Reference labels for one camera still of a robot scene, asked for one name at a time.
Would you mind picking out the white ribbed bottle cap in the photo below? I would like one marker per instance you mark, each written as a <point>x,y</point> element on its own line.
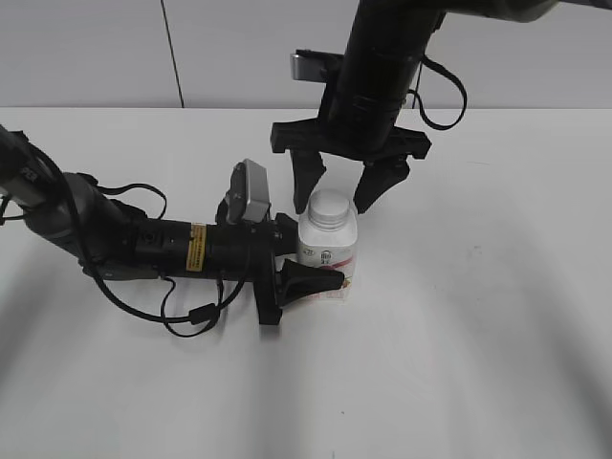
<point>328,209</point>

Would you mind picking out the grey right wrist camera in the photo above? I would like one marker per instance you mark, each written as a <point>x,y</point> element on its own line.
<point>314,66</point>

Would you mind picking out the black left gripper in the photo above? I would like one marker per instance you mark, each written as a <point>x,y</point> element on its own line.
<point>244,252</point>

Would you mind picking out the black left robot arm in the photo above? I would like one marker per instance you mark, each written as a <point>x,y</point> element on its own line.
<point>113,241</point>

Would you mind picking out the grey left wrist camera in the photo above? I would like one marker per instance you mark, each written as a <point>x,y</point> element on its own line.
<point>248,197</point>

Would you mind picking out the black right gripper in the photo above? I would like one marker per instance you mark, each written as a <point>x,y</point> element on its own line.
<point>356,120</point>

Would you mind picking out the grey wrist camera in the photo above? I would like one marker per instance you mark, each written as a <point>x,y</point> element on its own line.
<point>314,66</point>
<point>248,197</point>

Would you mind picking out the white yili changqing yogurt bottle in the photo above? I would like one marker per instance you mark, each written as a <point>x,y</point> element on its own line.
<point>331,249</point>

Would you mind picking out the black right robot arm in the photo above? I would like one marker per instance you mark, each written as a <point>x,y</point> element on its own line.
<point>392,36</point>

